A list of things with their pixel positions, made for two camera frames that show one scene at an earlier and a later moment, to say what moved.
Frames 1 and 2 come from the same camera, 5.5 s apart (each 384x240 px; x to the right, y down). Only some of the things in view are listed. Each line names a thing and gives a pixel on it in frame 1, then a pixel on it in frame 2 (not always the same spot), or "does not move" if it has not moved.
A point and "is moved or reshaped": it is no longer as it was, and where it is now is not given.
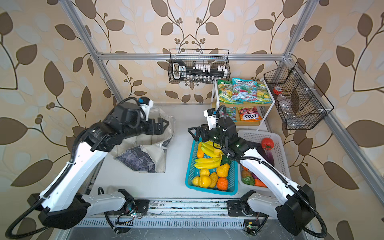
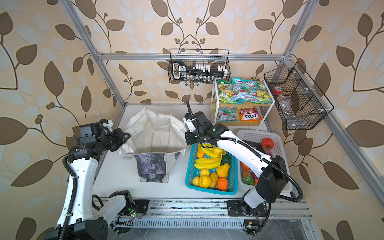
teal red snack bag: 244,90 does not move
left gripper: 160,129 to 117,133
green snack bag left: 225,89 does not move
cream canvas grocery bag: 147,153 is moved or reshaped
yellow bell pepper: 205,181 does not move
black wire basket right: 302,103 does not move
